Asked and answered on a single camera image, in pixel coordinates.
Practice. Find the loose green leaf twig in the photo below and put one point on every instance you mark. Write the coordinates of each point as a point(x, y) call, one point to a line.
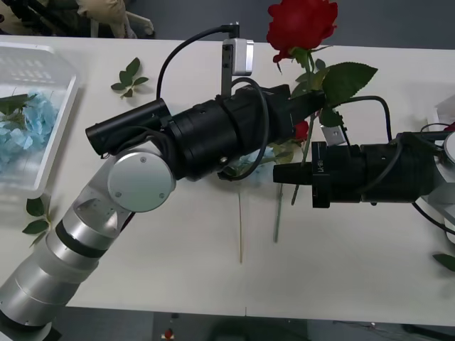
point(320, 64)
point(35, 226)
point(126, 76)

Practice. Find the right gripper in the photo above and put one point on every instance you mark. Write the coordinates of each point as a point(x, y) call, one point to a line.
point(341, 174)

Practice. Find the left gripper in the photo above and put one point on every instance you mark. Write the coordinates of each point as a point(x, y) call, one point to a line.
point(273, 113)

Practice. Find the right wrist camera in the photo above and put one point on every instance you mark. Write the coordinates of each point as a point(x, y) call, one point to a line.
point(332, 135)

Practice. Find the loose green leaf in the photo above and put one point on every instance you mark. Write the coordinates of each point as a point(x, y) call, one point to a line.
point(446, 261)

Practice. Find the white chair base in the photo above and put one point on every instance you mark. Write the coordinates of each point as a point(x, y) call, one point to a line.
point(142, 23)

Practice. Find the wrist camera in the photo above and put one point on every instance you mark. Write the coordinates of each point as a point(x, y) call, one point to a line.
point(332, 135)
point(241, 57)

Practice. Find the red rose with large leaf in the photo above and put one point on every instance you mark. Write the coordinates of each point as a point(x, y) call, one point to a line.
point(302, 21)

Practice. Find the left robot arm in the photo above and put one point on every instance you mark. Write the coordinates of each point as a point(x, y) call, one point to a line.
point(142, 181)

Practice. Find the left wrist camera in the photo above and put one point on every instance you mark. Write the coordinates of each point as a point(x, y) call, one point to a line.
point(241, 57)

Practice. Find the black chair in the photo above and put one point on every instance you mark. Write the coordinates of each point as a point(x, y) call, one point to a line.
point(53, 17)

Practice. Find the person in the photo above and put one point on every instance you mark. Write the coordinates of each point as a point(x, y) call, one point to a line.
point(103, 17)

